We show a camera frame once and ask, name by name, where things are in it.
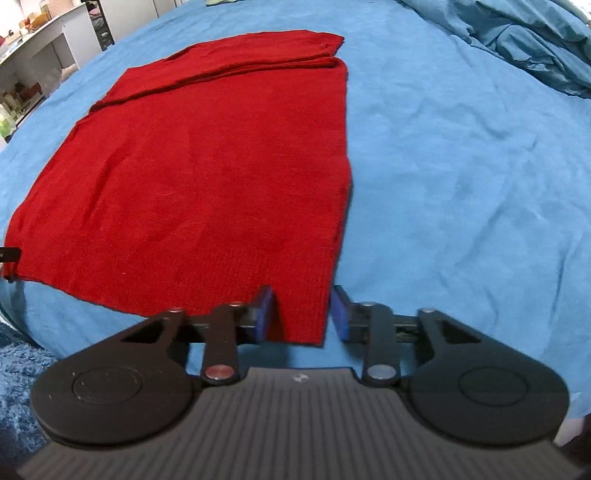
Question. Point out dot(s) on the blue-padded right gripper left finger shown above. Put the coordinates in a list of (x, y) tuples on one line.
[(229, 326)]

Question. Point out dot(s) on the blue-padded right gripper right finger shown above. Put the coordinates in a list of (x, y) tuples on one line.
[(372, 325)]

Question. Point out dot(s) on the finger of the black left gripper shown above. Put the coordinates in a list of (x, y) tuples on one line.
[(9, 258)]

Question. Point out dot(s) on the red knit sweater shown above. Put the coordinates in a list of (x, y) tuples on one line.
[(197, 179)]

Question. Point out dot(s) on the blue shaggy rug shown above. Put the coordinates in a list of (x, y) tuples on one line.
[(22, 363)]

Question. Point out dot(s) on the blue bed sheet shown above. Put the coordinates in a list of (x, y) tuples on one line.
[(471, 178)]

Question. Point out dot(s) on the white desk shelf unit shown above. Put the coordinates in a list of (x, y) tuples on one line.
[(39, 58)]

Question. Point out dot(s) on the white wardrobe cabinet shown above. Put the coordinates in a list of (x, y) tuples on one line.
[(124, 17)]

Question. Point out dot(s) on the green pillow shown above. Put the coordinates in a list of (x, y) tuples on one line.
[(218, 2)]

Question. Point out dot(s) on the blue folded duvet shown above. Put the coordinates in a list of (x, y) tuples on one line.
[(550, 40)]

